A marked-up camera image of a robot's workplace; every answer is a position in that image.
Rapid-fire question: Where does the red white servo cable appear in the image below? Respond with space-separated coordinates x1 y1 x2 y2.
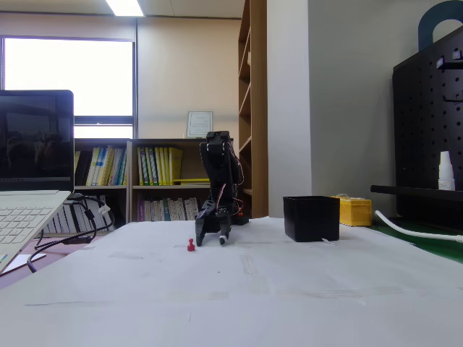
215 142 246 219

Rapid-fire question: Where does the black pegboard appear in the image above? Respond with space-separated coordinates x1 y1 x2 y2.
391 24 463 226

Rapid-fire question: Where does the ceiling light panel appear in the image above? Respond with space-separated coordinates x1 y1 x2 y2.
104 0 145 17

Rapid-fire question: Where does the black looped usb cable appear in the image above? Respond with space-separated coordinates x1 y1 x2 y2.
26 194 99 275

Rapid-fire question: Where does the small white bottle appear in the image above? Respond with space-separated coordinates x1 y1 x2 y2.
438 150 456 192

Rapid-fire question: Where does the framed certificate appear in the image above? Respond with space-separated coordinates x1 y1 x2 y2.
185 111 215 140

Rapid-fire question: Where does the upright yellow book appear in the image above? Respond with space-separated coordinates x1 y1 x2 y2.
168 147 184 187

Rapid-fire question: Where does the teal arch shape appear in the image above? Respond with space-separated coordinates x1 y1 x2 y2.
417 0 463 52

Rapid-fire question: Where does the yellow cardboard box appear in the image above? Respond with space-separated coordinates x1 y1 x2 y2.
330 194 373 228

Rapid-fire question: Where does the black shelf bar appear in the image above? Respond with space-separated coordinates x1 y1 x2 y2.
370 184 463 202

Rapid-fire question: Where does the white power cable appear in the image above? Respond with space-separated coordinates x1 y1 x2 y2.
373 210 463 244

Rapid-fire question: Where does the white laptop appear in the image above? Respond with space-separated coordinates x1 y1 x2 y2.
0 89 75 276

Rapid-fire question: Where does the window with dark frame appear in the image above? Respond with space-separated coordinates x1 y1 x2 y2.
1 35 137 140

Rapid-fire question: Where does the black cable white connector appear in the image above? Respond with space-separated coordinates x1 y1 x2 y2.
76 194 117 233

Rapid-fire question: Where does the black square cup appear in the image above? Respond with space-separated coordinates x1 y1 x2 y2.
282 195 341 243

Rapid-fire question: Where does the white note paper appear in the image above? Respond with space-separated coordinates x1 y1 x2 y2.
4 252 48 273

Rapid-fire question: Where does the low wooden bookshelf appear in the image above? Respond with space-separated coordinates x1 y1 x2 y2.
127 137 222 223
73 138 132 234

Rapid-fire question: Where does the tall wooden bookshelf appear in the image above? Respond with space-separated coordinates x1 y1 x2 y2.
237 0 269 219

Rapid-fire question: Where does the flat lying yellow book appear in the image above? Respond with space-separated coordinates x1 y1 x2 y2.
172 177 213 187

